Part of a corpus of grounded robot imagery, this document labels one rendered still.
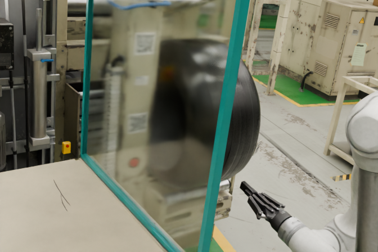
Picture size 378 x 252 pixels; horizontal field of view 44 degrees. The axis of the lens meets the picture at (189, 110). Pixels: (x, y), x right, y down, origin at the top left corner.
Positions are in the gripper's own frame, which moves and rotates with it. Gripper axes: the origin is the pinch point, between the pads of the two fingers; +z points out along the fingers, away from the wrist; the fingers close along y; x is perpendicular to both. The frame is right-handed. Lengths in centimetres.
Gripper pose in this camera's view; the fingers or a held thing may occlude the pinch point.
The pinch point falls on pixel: (247, 189)
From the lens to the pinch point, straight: 176.0
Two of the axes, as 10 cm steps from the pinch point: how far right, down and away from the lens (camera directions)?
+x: -2.0, 8.7, 4.5
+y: -8.1, 1.1, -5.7
